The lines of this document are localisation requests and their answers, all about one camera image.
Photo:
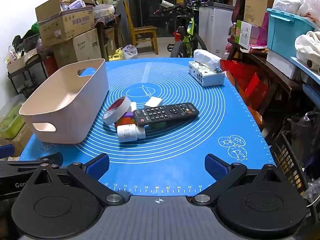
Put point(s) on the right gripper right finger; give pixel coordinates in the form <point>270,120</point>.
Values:
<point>251,201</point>

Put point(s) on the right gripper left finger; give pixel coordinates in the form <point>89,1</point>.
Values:
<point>64,203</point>

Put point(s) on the white pill bottle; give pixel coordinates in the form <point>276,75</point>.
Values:
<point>128,133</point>

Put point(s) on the colourful toy block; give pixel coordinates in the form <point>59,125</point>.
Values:
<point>127,119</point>

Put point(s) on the white tape roll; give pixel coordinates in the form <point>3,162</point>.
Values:
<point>116,110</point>

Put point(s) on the black TV remote control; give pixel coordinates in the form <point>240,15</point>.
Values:
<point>166,113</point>

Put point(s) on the small white box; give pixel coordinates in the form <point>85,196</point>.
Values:
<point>153,102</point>

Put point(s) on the green ointment tin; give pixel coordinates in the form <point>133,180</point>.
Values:
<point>160,125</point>

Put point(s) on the floor cardboard box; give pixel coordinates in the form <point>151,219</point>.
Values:
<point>14,147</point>

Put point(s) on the green lidded plastic container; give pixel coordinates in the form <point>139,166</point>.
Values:
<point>11,121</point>

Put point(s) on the beige plastic storage basket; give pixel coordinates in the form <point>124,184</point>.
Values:
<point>62,110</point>

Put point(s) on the black metal shelf rack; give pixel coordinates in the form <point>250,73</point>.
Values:
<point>30,82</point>

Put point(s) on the blue silicone baking mat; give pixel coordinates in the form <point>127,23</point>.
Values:
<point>170,160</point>

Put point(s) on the lower cardboard box stack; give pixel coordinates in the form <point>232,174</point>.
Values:
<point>81,48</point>

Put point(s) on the white tissue box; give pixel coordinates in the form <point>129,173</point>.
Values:
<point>205,69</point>

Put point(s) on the yellow detergent jug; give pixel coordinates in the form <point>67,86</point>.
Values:
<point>119,55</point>

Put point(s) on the upper cardboard box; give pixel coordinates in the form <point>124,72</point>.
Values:
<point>57,25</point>

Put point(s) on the white plastic bag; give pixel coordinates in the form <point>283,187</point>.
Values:
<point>130,52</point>

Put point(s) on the green white carton box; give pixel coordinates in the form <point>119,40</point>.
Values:
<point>246,34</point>

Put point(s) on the turquoise plastic storage bin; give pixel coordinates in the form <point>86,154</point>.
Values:
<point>283,29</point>

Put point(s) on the wooden chair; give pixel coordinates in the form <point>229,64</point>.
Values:
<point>141,34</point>

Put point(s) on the white chest freezer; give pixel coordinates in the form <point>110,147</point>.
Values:
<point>215,21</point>

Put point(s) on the green black bicycle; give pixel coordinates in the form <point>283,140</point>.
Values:
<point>186,37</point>

